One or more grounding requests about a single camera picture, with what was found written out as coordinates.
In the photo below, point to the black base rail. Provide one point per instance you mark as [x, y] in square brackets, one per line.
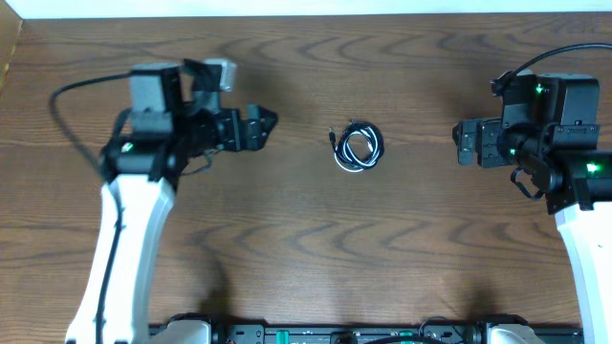
[242, 331]

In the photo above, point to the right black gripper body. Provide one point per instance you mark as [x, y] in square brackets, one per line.
[490, 146]

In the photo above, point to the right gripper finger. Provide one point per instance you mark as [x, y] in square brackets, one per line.
[458, 131]
[456, 150]

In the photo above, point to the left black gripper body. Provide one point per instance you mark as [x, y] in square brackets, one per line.
[229, 128]

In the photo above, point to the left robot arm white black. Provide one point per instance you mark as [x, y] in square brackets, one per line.
[175, 116]

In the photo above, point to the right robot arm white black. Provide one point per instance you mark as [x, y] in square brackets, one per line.
[548, 134]

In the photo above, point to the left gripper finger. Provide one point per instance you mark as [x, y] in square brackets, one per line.
[256, 141]
[262, 117]

